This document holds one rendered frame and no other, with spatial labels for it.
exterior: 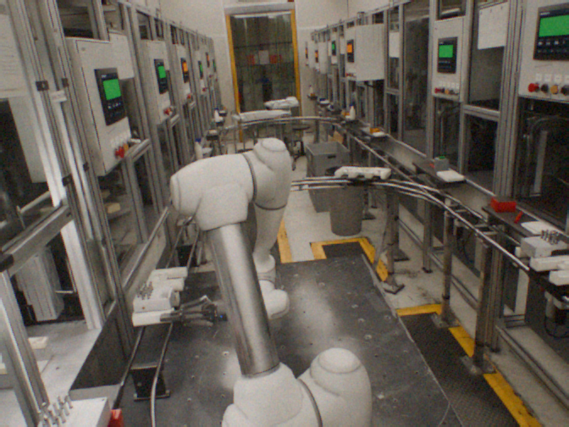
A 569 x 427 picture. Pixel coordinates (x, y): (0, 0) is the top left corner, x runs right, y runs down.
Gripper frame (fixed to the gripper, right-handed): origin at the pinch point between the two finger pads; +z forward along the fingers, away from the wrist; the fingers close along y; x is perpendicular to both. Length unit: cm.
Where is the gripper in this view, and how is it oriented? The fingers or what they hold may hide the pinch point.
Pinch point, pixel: (170, 316)
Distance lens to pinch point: 161.1
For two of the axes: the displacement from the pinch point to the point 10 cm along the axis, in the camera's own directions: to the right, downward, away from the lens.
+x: 0.8, 3.3, -9.4
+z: -9.9, 1.1, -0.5
